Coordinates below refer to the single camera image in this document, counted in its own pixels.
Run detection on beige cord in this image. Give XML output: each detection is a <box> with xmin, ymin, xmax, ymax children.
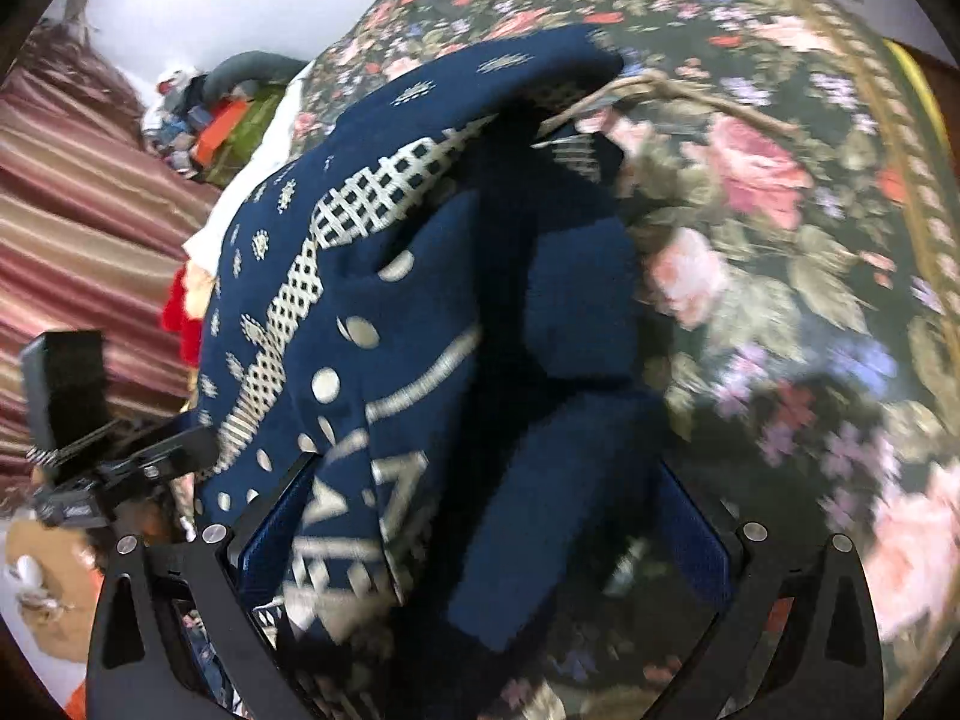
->
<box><xmin>531</xmin><ymin>69</ymin><xmax>800</xmax><ymax>147</ymax></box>

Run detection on dark floral blanket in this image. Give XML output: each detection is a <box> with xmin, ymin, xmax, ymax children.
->
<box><xmin>289</xmin><ymin>0</ymin><xmax>960</xmax><ymax>720</ymax></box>

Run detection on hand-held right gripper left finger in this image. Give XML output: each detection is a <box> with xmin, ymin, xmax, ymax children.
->
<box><xmin>87</xmin><ymin>454</ymin><xmax>320</xmax><ymax>720</ymax></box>

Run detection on tan printed cloth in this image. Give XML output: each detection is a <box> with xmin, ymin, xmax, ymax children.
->
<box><xmin>0</xmin><ymin>516</ymin><xmax>102</xmax><ymax>646</ymax></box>

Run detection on red cloth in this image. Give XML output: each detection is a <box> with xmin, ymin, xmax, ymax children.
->
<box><xmin>159</xmin><ymin>268</ymin><xmax>207</xmax><ymax>370</ymax></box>

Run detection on maroon striped curtain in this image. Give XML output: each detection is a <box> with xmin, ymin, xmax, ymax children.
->
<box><xmin>0</xmin><ymin>15</ymin><xmax>226</xmax><ymax>466</ymax></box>

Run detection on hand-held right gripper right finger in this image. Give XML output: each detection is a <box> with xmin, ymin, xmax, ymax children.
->
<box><xmin>658</xmin><ymin>461</ymin><xmax>887</xmax><ymax>720</ymax></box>

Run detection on pile of mixed clothes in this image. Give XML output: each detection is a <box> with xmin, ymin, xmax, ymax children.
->
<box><xmin>141</xmin><ymin>49</ymin><xmax>312</xmax><ymax>188</ymax></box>

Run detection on white garment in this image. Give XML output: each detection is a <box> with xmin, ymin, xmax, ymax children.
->
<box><xmin>184</xmin><ymin>79</ymin><xmax>312</xmax><ymax>263</ymax></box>

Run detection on navy patterned sweater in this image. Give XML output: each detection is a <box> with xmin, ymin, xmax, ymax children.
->
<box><xmin>191</xmin><ymin>24</ymin><xmax>736</xmax><ymax>720</ymax></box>

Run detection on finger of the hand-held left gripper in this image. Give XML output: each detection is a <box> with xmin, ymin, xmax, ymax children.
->
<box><xmin>109</xmin><ymin>422</ymin><xmax>220</xmax><ymax>492</ymax></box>

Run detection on person's orange clothing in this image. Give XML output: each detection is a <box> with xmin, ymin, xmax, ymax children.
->
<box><xmin>64</xmin><ymin>671</ymin><xmax>102</xmax><ymax>720</ymax></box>

